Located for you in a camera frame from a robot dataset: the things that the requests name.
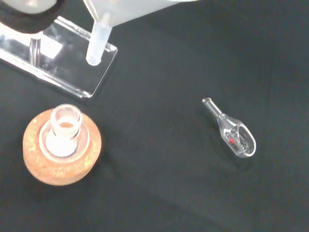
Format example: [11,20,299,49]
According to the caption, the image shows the cork ring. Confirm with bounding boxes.
[22,107,103,187]

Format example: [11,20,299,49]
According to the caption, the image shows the clear acrylic funnel stand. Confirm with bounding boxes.
[0,15,119,99]

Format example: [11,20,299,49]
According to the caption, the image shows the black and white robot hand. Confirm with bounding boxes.
[0,0,65,34]

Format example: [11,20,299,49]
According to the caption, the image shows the round-bottom glass flask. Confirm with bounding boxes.
[39,103,91,162]

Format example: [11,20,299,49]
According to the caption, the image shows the black cloth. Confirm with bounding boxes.
[0,0,309,232]

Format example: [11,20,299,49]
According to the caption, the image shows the glass weighing funnel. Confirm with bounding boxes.
[202,97,257,159]

